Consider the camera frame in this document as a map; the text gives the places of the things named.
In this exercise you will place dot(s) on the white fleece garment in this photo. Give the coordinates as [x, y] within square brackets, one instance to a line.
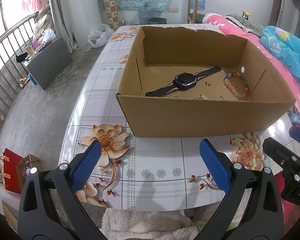
[145, 225]

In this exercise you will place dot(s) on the pair of beige shoes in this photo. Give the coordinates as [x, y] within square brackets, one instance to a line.
[23, 82]

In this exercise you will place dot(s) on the dark waste bin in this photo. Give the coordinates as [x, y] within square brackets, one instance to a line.
[157, 21]

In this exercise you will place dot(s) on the gold capped bottle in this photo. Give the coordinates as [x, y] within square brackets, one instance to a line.
[245, 15]

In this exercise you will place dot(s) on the pile of folded cloths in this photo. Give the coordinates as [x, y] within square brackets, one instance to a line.
[42, 20]

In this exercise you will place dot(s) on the dark grey cabinet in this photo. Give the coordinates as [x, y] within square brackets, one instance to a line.
[50, 62]

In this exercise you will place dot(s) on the brown paper bag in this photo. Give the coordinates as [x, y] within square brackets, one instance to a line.
[33, 160]

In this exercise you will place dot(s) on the white wall socket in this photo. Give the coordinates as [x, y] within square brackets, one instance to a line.
[173, 9]

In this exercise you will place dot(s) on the white plastic bag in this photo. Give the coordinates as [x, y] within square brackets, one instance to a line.
[100, 37]

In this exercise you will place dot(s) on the cardboard box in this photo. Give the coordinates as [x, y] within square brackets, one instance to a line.
[190, 117]

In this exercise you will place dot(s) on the pink floral blanket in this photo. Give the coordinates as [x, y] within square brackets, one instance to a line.
[270, 65]

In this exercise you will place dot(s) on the light blue blanket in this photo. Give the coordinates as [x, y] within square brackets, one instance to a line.
[290, 50]

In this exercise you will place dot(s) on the floral tablecloth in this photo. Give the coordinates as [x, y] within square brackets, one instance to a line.
[152, 160]

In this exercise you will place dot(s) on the wooden chair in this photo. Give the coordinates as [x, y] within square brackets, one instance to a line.
[190, 5]

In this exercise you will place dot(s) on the black smart watch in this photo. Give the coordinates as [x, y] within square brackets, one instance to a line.
[185, 80]

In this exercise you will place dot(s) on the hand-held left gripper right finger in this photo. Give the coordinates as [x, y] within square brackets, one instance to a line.
[215, 167]

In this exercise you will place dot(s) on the red gift bag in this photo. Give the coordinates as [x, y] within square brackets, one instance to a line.
[11, 170]

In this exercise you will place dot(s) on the grey knit blanket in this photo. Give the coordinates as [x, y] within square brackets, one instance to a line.
[250, 26]

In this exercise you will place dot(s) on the metal window railing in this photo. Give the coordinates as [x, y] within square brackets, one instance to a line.
[5, 45]

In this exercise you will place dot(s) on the small blue bottle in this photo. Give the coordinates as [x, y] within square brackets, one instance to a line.
[32, 79]

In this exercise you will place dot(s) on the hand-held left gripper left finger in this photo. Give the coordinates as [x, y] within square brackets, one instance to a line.
[86, 165]

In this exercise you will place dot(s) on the grey curtain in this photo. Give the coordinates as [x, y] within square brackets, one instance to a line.
[60, 10]

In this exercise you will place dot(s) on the orange check cloth strip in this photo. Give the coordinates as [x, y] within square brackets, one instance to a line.
[110, 10]

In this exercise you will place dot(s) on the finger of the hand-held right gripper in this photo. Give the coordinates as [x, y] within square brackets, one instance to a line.
[298, 133]
[280, 155]

